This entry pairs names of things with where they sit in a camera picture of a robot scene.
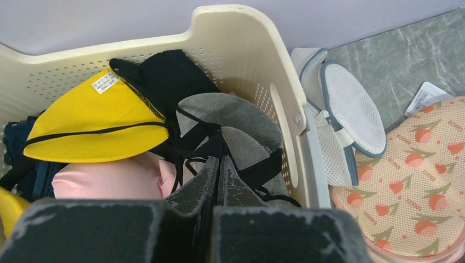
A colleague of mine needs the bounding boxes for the pink garment in basket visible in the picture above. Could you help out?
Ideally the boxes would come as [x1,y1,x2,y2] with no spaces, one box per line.
[52,152,176,200]

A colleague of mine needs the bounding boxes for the black garment in basket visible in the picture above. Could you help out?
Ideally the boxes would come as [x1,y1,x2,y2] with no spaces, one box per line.
[109,49,220,129]

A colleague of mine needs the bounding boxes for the black bra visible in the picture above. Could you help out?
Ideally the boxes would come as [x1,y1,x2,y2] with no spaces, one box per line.
[176,93,301,208]

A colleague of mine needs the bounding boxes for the white blue-trimmed mesh bag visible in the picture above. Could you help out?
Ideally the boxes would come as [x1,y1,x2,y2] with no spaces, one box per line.
[290,48,387,187]

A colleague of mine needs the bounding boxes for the pink floral laundry bag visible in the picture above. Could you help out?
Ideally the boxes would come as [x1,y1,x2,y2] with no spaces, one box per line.
[330,82,464,262]

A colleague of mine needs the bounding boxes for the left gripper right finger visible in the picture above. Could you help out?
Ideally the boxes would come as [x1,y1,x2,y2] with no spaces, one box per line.
[211,157,371,262]

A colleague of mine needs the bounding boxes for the yellow garment in basket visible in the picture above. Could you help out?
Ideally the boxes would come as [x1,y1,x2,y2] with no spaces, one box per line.
[0,67,170,238]

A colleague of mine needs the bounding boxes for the cream plastic laundry basket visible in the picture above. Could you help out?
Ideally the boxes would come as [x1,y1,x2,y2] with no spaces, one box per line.
[1,4,331,209]

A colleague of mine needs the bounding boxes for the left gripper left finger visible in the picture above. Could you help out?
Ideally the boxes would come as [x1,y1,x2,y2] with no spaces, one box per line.
[1,157,220,262]

